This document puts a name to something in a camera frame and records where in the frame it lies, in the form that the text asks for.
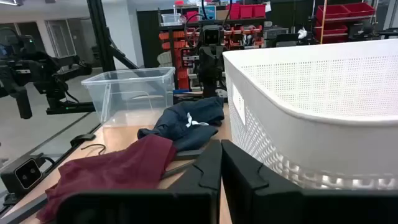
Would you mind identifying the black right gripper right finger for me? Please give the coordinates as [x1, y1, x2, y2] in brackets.
[221, 139, 398, 224]

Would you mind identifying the black table-level camera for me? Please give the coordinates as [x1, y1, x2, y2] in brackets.
[0, 154, 47, 200]

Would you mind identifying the white perforated plastic basket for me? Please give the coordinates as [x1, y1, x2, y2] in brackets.
[222, 39, 398, 191]

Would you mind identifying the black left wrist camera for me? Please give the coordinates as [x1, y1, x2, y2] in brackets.
[203, 24, 224, 46]

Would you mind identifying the red plastic storage bin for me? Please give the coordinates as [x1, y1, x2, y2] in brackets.
[239, 4, 254, 19]
[226, 3, 241, 20]
[343, 2, 376, 18]
[252, 4, 267, 18]
[316, 4, 351, 22]
[314, 24, 348, 35]

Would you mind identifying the black parts shelving rack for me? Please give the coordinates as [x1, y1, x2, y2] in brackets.
[158, 17, 268, 91]

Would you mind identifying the black table edge clamp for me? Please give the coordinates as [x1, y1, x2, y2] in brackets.
[70, 133, 96, 147]

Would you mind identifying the navy blue shirt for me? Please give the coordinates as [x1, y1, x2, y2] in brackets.
[137, 96, 225, 152]

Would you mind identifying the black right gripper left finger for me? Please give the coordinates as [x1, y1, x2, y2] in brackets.
[57, 139, 223, 224]

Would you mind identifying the blue cardboard box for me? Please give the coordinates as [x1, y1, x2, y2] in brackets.
[200, 5, 217, 20]

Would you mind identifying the maroon cloth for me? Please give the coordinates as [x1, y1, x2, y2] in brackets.
[35, 134, 178, 223]

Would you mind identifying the small clear plastic container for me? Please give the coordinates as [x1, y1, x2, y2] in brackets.
[160, 12, 183, 26]

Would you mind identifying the clear plastic storage bin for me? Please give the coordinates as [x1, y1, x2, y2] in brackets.
[81, 67, 177, 128]

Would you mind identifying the white framed glass door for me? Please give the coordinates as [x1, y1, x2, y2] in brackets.
[46, 20, 77, 58]

